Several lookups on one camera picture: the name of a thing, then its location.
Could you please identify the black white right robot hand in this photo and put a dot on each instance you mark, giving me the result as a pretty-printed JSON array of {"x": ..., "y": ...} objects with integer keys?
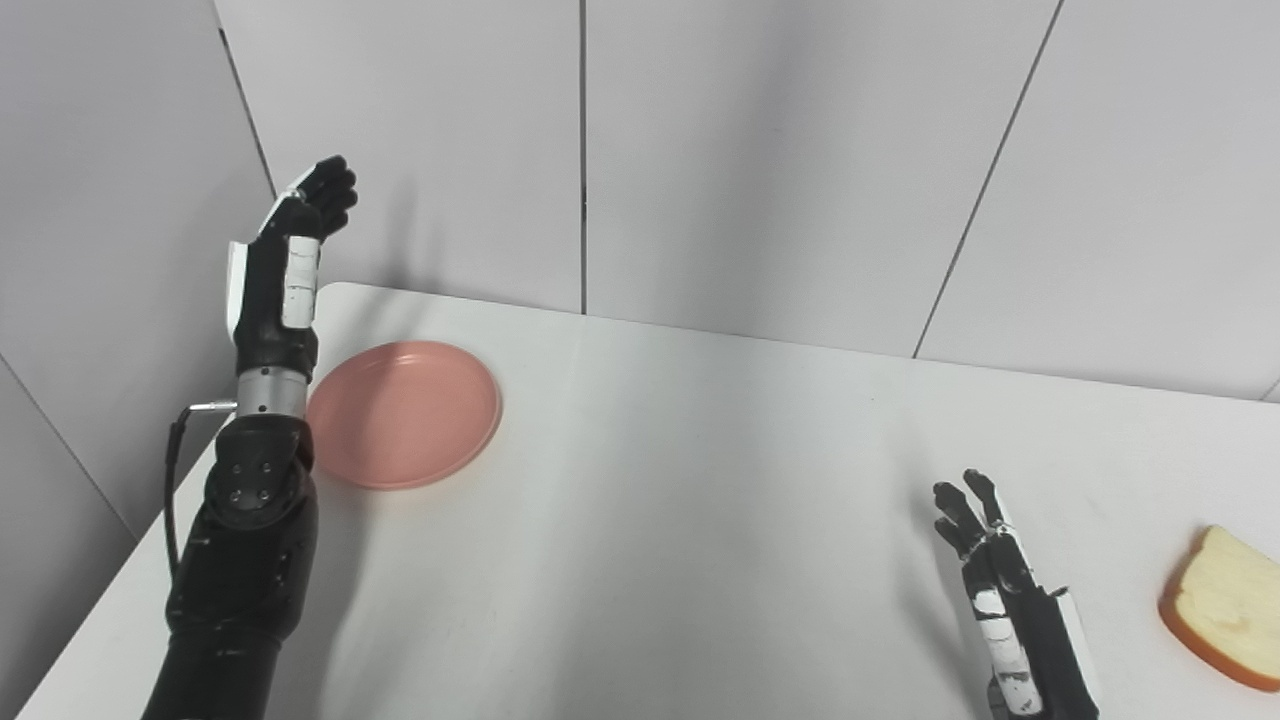
[{"x": 1045, "y": 650}]

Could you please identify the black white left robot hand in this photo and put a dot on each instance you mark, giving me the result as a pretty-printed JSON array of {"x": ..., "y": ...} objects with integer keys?
[{"x": 265, "y": 310}]

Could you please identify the pink round plate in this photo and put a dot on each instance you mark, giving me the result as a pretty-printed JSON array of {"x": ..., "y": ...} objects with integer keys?
[{"x": 400, "y": 415}]

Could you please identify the slice of bread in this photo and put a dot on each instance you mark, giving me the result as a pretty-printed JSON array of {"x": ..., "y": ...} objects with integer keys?
[{"x": 1230, "y": 605}]

